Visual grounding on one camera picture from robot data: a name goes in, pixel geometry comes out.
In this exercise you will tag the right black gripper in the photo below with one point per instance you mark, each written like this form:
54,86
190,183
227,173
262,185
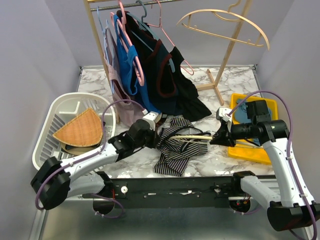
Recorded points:
224,137

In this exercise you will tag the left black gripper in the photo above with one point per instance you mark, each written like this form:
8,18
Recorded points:
153,143

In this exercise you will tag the striped black purple tank top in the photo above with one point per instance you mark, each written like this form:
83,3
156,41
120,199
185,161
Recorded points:
175,153

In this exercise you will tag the cream wooden hanger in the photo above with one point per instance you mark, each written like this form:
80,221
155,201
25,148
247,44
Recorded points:
190,137

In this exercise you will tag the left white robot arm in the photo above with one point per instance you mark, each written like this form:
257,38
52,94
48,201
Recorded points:
57,180

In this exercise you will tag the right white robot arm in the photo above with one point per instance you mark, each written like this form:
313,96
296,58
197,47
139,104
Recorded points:
294,206

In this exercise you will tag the pink tank top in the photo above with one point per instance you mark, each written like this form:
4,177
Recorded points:
128,110

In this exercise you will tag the navy tank top red trim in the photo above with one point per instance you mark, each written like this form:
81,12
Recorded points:
155,62

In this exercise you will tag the pink plastic hanger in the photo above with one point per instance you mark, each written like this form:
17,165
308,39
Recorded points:
131,71

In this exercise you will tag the blue tank top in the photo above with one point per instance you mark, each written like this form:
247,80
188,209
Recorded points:
140,95

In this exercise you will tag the grey blue hanger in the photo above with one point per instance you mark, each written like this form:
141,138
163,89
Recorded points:
143,26

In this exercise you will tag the light wooden hanger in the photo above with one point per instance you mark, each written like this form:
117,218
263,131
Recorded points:
227,16

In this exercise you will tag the yellow plastic tray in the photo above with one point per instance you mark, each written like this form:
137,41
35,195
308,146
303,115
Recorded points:
242,150

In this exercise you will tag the teal cloth in tray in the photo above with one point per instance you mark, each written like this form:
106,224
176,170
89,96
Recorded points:
241,116

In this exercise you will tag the black garment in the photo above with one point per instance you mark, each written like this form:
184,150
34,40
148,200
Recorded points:
193,109

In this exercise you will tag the wooden clothes rack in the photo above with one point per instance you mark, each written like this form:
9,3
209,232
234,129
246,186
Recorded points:
143,70

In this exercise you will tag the white plastic dish rack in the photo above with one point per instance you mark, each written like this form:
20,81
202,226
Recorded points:
62,110

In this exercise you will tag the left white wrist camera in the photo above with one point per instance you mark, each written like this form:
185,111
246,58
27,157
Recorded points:
150,118

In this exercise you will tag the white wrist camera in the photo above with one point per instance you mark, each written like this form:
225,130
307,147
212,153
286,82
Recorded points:
223,114
150,118

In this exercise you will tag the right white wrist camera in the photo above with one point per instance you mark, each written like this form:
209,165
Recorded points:
223,114

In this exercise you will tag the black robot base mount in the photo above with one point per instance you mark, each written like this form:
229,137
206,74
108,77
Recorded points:
174,192

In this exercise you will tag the pink wire hanger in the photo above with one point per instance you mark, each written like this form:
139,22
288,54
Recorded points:
190,69

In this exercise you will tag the light blue wire hanger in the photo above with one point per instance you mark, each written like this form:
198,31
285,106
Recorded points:
109,44

